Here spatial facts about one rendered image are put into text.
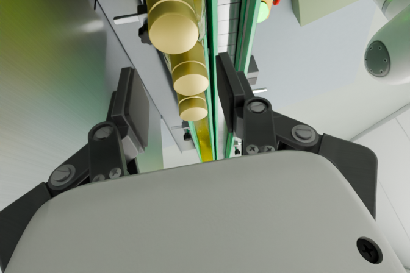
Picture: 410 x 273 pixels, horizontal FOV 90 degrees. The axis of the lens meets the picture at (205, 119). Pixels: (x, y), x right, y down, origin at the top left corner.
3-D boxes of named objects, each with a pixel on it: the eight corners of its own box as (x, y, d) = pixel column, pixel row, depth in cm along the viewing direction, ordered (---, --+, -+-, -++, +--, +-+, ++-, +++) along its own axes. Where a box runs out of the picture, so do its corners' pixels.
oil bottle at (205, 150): (199, 141, 111) (207, 195, 99) (209, 139, 111) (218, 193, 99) (199, 144, 116) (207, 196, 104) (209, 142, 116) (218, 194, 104)
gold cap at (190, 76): (165, 40, 19) (168, 77, 17) (202, 35, 20) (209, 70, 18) (172, 66, 23) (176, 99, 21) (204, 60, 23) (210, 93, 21)
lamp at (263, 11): (250, 2, 49) (253, 10, 48) (268, -1, 49) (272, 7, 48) (248, 18, 53) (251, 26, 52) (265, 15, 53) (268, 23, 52)
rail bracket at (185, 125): (168, 106, 76) (171, 140, 70) (186, 104, 76) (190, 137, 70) (170, 112, 80) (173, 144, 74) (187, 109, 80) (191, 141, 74)
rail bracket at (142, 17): (111, -20, 36) (107, 34, 30) (150, -25, 36) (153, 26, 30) (121, 2, 40) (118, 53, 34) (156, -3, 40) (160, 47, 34)
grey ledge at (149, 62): (99, -32, 42) (94, 3, 37) (141, -39, 42) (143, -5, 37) (179, 136, 127) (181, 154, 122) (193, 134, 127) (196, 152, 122)
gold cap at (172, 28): (138, -25, 14) (139, 17, 12) (189, -32, 14) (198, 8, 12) (152, 20, 17) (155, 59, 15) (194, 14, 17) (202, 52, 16)
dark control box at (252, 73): (232, 57, 76) (237, 75, 72) (253, 53, 76) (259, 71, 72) (230, 71, 83) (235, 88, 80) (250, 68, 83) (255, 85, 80)
